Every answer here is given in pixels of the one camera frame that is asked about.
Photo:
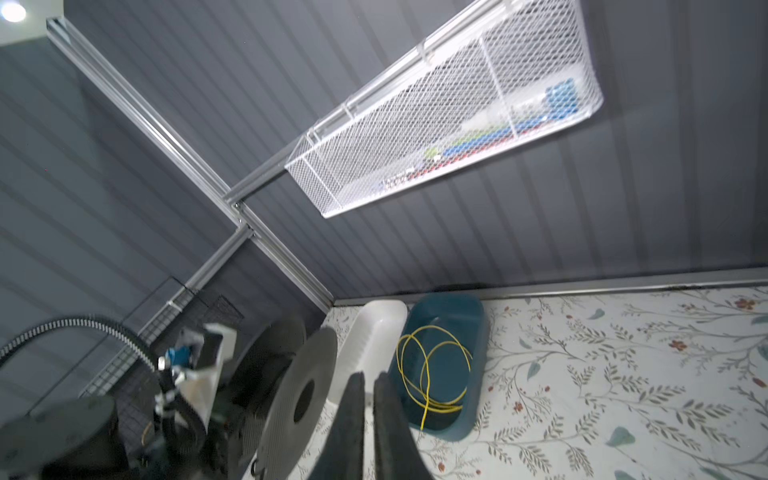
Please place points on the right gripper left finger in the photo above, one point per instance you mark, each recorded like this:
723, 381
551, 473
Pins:
342, 456

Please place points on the white wire mesh basket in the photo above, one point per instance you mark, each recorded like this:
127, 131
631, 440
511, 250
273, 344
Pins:
487, 51

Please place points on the black wire mesh basket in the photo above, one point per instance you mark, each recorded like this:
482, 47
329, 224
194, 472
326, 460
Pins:
170, 410

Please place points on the dark grey cable spool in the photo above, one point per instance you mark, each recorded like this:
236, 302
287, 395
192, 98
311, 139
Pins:
268, 408

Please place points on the teal plastic tray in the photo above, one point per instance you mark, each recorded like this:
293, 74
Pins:
439, 362

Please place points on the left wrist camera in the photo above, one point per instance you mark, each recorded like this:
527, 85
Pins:
196, 361

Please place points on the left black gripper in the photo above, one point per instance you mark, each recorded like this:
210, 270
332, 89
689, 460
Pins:
219, 454

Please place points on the white plastic tray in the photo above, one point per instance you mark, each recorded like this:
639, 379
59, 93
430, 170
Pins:
367, 337

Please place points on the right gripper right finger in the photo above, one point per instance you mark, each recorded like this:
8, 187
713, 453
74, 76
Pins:
396, 453

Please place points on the items in white basket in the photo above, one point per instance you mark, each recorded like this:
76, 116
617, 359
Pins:
514, 115

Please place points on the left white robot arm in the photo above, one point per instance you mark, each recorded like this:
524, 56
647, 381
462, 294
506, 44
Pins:
80, 438

